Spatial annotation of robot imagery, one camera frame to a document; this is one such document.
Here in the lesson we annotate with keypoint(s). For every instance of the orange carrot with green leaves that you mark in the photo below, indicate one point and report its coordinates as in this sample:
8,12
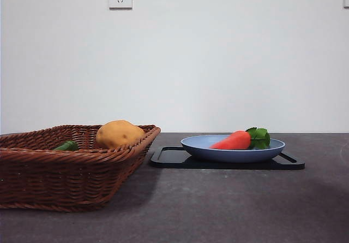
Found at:
234,142

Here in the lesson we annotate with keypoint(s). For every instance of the blue round plate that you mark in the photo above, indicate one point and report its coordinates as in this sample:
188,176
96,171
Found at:
234,155

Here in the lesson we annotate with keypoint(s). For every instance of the black rectangular tray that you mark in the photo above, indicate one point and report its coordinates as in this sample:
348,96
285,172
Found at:
169,163

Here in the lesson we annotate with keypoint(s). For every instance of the yellow-brown potato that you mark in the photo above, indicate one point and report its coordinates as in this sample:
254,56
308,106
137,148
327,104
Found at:
118,133

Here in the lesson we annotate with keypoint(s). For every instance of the green vegetable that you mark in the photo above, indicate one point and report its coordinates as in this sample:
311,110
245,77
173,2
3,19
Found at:
66,146

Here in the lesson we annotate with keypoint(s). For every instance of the brown wicker basket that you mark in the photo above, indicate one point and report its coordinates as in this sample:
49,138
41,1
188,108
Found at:
68,180

